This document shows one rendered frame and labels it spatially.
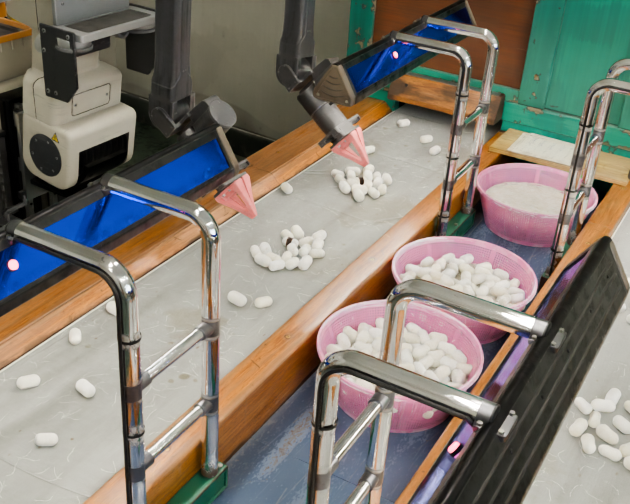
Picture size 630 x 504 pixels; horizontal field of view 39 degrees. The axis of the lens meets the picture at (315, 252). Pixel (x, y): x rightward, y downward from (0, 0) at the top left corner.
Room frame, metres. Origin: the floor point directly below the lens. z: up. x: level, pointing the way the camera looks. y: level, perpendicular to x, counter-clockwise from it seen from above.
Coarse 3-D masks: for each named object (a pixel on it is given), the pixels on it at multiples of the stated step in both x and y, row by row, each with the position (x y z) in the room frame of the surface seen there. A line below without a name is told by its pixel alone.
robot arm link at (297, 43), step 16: (288, 0) 1.84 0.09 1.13; (304, 0) 1.83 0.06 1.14; (288, 16) 1.84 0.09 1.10; (304, 16) 1.82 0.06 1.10; (288, 32) 1.83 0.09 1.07; (304, 32) 1.82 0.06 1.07; (288, 48) 1.82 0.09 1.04; (304, 48) 1.82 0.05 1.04; (288, 64) 1.81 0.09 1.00; (304, 64) 1.83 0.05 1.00
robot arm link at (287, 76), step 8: (320, 64) 1.78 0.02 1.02; (328, 64) 1.77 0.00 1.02; (280, 72) 1.81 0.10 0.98; (288, 72) 1.80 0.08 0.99; (312, 72) 1.79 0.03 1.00; (320, 72) 1.78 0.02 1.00; (288, 80) 1.80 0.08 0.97; (296, 80) 1.79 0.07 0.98; (304, 80) 1.79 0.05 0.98; (288, 88) 1.79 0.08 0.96; (296, 88) 1.80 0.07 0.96
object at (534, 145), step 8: (520, 136) 2.07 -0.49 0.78; (528, 136) 2.08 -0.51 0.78; (536, 136) 2.08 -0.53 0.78; (544, 136) 2.09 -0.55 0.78; (512, 144) 2.02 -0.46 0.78; (520, 144) 2.02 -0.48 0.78; (528, 144) 2.02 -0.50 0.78; (536, 144) 2.03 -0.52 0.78; (544, 144) 2.03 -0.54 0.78; (552, 144) 2.03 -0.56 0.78; (560, 144) 2.04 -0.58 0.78; (568, 144) 2.04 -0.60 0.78; (520, 152) 1.97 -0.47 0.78; (528, 152) 1.97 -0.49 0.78; (536, 152) 1.98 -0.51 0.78; (544, 152) 1.98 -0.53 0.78; (552, 152) 1.98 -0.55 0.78; (560, 152) 1.99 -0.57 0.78; (568, 152) 1.99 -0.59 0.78; (552, 160) 1.93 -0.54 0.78; (560, 160) 1.94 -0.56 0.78; (568, 160) 1.94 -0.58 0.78
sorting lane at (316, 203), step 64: (384, 128) 2.16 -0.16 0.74; (448, 128) 2.19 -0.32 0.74; (320, 192) 1.75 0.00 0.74; (192, 256) 1.44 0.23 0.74; (192, 320) 1.23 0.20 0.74; (256, 320) 1.24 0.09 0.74; (0, 384) 1.02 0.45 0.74; (64, 384) 1.03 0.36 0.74; (192, 384) 1.06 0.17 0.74; (0, 448) 0.89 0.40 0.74; (64, 448) 0.90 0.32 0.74
